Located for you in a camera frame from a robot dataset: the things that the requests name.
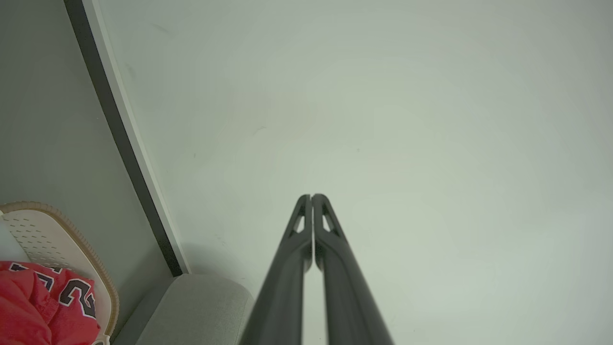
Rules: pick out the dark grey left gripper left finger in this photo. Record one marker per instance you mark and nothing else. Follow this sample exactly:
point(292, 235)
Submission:
point(282, 297)

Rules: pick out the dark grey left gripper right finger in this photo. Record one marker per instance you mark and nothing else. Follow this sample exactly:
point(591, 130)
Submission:
point(349, 302)

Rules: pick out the red basketball jersey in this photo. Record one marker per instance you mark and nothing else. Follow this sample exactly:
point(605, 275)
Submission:
point(33, 311)

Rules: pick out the cream perforated laundry basket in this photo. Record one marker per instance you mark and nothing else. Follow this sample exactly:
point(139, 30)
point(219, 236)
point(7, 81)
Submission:
point(50, 239)

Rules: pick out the grey fabric sofa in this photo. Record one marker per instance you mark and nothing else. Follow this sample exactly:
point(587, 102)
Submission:
point(196, 311)

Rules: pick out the dark grey white baseboard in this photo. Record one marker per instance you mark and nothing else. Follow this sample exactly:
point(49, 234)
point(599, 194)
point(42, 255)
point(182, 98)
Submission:
point(122, 139)

